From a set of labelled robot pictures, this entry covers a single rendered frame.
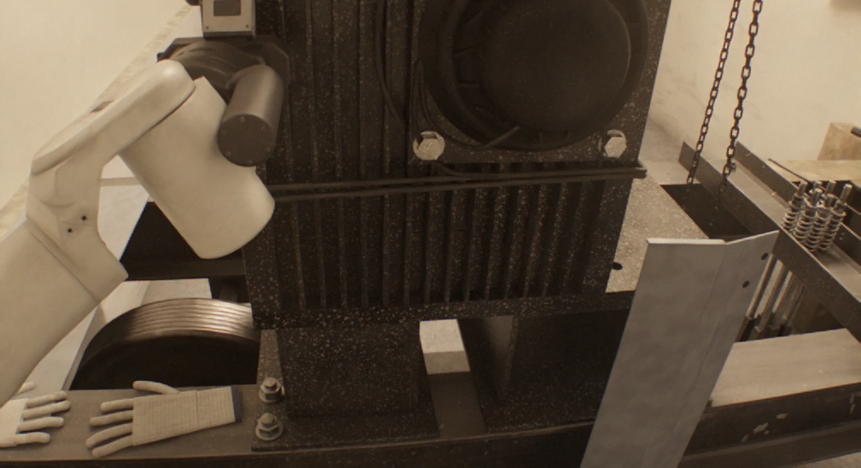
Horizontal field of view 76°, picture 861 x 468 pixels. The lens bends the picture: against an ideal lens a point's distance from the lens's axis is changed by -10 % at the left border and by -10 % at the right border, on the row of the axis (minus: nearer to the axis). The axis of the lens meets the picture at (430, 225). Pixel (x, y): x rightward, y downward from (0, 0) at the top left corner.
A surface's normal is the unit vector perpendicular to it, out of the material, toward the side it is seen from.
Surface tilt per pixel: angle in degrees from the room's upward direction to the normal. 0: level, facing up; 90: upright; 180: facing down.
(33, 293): 61
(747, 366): 0
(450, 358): 0
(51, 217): 69
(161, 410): 0
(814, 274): 90
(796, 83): 90
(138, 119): 73
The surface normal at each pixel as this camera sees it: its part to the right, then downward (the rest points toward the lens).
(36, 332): 0.80, 0.33
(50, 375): 0.04, -0.85
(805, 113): -0.99, 0.04
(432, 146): 0.15, 0.53
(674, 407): 0.36, 0.51
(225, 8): 0.15, 0.04
